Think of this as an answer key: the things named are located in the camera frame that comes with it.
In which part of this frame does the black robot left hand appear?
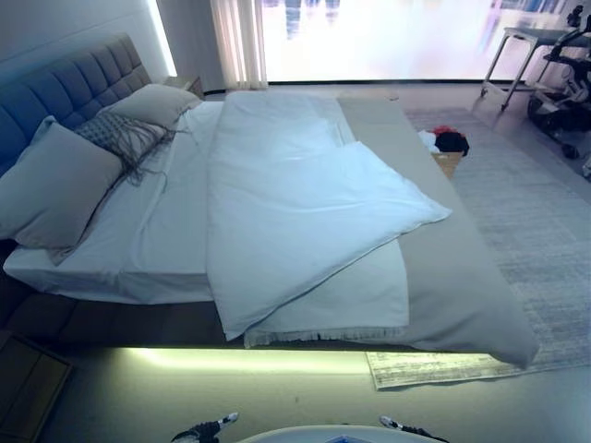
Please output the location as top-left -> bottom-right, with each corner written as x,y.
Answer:
170,412 -> 240,443

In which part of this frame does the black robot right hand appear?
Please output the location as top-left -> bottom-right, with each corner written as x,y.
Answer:
379,414 -> 451,443

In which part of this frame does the white duvet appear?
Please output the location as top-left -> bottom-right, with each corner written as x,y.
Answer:
205,90 -> 453,342

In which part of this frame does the beige grey bed runner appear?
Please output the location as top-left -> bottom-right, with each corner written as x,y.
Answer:
336,94 -> 541,370

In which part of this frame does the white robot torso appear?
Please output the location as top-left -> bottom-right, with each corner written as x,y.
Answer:
239,426 -> 416,443

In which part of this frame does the pale fringed throw blanket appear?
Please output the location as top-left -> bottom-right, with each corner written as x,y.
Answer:
243,325 -> 407,350

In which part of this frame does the wooden nightstand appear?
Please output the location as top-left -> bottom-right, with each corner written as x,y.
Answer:
163,75 -> 204,101
0,331 -> 75,439

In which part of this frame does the white fitted sheet mattress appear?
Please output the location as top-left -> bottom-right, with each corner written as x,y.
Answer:
2,101 -> 227,305

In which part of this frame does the pale grey area rug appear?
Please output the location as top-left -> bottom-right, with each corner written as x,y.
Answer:
364,105 -> 591,393

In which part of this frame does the wooden laundry basket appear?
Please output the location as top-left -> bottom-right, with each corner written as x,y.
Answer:
431,150 -> 465,179

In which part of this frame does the large grey pillow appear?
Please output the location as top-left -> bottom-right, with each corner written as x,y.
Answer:
0,114 -> 126,250

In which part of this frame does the white garment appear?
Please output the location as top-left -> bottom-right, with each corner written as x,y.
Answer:
417,128 -> 440,153

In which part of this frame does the black garment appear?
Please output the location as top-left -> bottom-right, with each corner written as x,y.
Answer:
433,132 -> 471,156

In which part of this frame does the grey fringed decorative cushion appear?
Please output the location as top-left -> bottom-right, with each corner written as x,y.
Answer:
73,112 -> 190,190

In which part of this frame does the black white wheeled machine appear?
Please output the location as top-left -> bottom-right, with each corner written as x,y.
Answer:
528,0 -> 591,161

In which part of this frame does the blue grey tufted headboard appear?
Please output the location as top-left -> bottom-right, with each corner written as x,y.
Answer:
0,31 -> 151,179

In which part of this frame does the sheer white curtain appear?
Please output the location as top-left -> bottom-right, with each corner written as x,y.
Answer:
210,0 -> 269,91

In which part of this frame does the grey metal frame table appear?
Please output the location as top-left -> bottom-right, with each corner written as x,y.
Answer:
482,26 -> 560,112

